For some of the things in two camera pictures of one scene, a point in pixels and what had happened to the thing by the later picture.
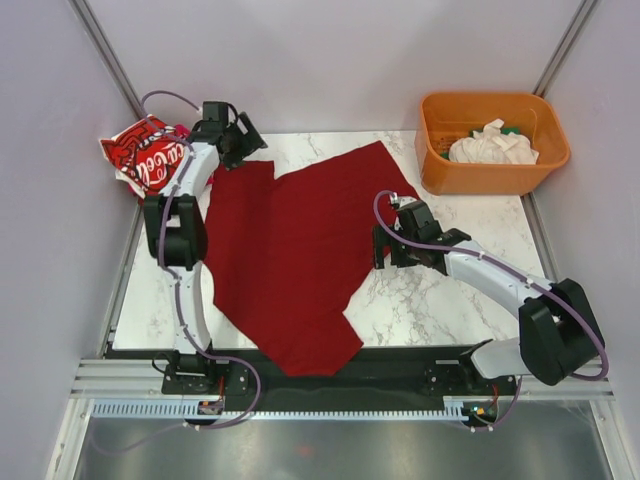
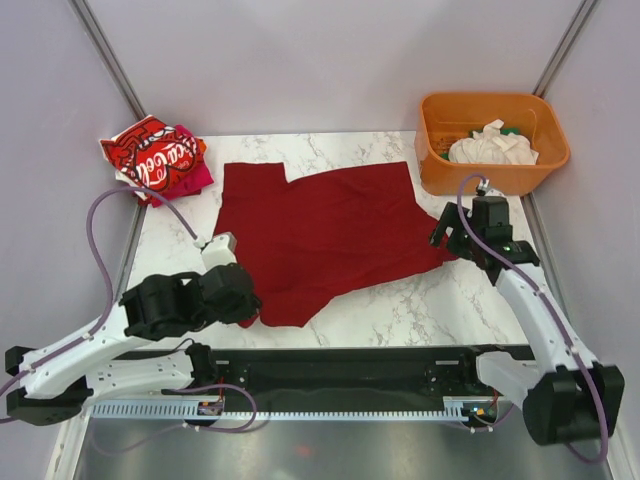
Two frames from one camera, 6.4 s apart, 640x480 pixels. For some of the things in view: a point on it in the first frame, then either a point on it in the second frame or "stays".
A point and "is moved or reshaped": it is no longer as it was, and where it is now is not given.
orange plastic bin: x=443 y=116 stays
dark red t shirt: x=285 y=257 is moved or reshaped
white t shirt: x=493 y=147 stays
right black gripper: x=382 y=239 -> x=450 y=218
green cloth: x=503 y=130 stays
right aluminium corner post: x=557 y=59 stays
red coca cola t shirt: x=149 y=152 stays
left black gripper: x=250 y=143 -> x=248 y=309
